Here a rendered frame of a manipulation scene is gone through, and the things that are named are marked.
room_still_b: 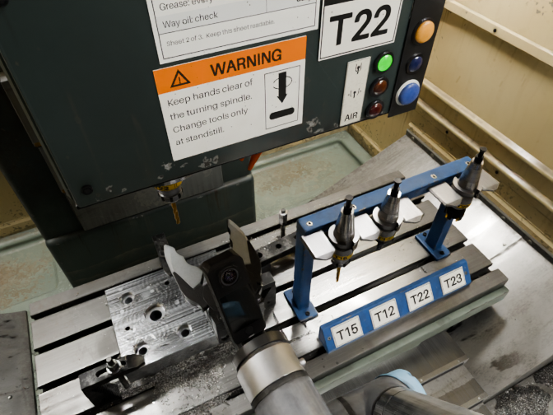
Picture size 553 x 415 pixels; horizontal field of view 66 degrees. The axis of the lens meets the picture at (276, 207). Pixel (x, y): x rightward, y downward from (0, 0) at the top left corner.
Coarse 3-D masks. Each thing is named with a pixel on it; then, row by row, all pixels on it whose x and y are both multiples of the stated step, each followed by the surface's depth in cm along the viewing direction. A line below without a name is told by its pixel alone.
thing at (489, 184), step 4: (484, 172) 101; (484, 176) 100; (488, 176) 100; (480, 180) 99; (484, 180) 99; (488, 180) 99; (492, 180) 99; (496, 180) 99; (484, 184) 98; (488, 184) 98; (492, 184) 98; (496, 184) 98; (484, 188) 97; (488, 188) 97; (492, 188) 97; (496, 188) 97
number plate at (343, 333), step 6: (354, 318) 103; (342, 324) 102; (348, 324) 103; (354, 324) 104; (336, 330) 102; (342, 330) 103; (348, 330) 103; (354, 330) 104; (360, 330) 104; (336, 336) 102; (342, 336) 103; (348, 336) 103; (354, 336) 104; (336, 342) 102; (342, 342) 103
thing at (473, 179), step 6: (474, 162) 91; (468, 168) 93; (474, 168) 92; (480, 168) 91; (462, 174) 95; (468, 174) 93; (474, 174) 92; (480, 174) 93; (462, 180) 95; (468, 180) 94; (474, 180) 93; (462, 186) 95; (468, 186) 95; (474, 186) 94
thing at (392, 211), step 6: (384, 198) 87; (390, 198) 85; (396, 198) 84; (384, 204) 87; (390, 204) 86; (396, 204) 86; (384, 210) 87; (390, 210) 86; (396, 210) 87; (378, 216) 90; (384, 216) 88; (390, 216) 87; (396, 216) 88; (390, 222) 88
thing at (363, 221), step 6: (360, 216) 91; (366, 216) 91; (360, 222) 90; (366, 222) 90; (372, 222) 90; (360, 228) 89; (366, 228) 89; (372, 228) 89; (378, 228) 89; (360, 234) 88; (366, 234) 88; (372, 234) 88; (378, 234) 88; (366, 240) 87; (372, 240) 87
